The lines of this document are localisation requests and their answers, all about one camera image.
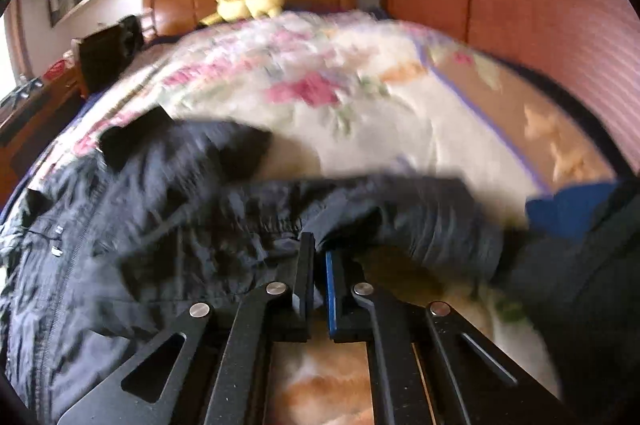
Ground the dark navy jacket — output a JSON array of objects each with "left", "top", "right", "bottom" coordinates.
[{"left": 1, "top": 108, "right": 502, "bottom": 424}]

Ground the floral bed blanket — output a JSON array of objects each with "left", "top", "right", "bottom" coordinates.
[{"left": 14, "top": 10, "right": 616, "bottom": 425}]

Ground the dark wooden chair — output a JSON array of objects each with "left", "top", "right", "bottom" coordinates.
[{"left": 70, "top": 16, "right": 144, "bottom": 98}]

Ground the red basket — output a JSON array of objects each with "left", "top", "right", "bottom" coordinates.
[{"left": 42, "top": 59, "right": 67, "bottom": 82}]

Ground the yellow plush toy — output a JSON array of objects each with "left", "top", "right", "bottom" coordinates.
[{"left": 198, "top": 0, "right": 287, "bottom": 26}]

